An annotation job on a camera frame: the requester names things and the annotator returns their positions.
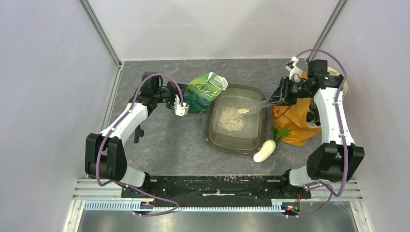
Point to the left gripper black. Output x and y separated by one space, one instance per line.
175 91

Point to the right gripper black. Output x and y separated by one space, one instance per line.
278 97

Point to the clear plastic scoop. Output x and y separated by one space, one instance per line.
252 107

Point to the green litter bag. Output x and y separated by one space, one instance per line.
201 91

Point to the black bag clip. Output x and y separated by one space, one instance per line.
139 132

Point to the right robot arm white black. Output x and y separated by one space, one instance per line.
330 161

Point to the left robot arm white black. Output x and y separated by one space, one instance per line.
105 156

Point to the grey plastic litter box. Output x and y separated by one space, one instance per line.
249 140

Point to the poured litter granules pile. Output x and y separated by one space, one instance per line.
230 120

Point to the orange tote bag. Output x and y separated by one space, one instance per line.
331 115

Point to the white radish toy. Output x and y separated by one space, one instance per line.
269 146

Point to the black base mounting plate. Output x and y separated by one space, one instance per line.
222 190

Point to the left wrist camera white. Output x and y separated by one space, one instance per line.
181 108

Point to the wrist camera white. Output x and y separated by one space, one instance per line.
294 71
181 108

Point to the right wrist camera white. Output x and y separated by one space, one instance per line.
294 71

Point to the aluminium frame rail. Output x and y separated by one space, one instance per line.
88 189

